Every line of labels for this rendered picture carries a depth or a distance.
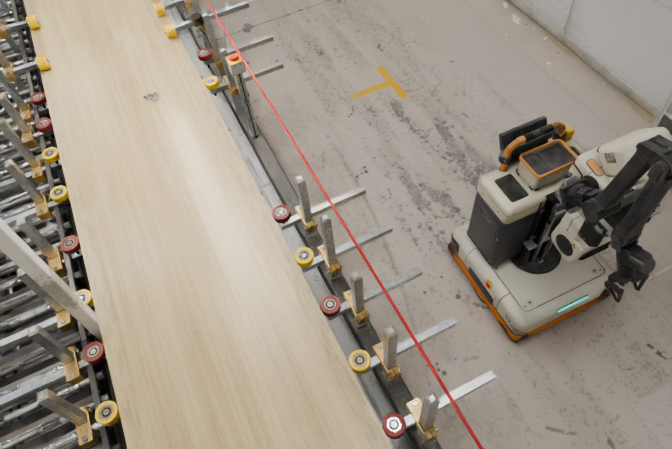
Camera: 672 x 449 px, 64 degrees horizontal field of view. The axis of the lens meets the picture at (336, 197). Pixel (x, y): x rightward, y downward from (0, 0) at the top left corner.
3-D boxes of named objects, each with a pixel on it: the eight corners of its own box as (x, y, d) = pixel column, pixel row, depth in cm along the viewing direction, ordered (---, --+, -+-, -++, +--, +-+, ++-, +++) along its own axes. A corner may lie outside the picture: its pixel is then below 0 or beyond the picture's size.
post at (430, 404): (424, 430, 202) (433, 390, 164) (429, 439, 200) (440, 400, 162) (416, 434, 202) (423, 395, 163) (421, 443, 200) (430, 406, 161)
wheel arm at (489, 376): (489, 372, 200) (491, 368, 197) (495, 380, 198) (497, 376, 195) (386, 429, 191) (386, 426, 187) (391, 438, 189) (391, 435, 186)
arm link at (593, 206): (667, 122, 157) (639, 134, 155) (700, 158, 151) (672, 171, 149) (601, 198, 196) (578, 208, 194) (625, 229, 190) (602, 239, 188)
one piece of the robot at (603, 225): (569, 227, 227) (584, 196, 209) (622, 202, 232) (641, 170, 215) (595, 257, 217) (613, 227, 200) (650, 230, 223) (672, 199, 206)
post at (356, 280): (362, 323, 234) (358, 268, 195) (365, 330, 232) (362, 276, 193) (354, 326, 233) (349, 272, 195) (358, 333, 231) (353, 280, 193)
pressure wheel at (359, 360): (364, 384, 202) (363, 374, 193) (346, 373, 205) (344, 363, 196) (375, 366, 206) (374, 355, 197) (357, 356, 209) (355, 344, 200)
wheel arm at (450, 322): (450, 320, 217) (451, 315, 213) (455, 327, 215) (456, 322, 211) (354, 369, 207) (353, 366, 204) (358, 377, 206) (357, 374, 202)
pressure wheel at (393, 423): (409, 436, 191) (410, 428, 181) (390, 449, 189) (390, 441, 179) (397, 416, 195) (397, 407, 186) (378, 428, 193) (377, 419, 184)
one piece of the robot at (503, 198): (460, 244, 308) (481, 145, 241) (540, 208, 319) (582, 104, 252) (494, 292, 289) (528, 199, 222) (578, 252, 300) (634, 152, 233)
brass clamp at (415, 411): (419, 400, 196) (419, 396, 192) (439, 435, 189) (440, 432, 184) (404, 408, 195) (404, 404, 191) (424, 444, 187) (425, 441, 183)
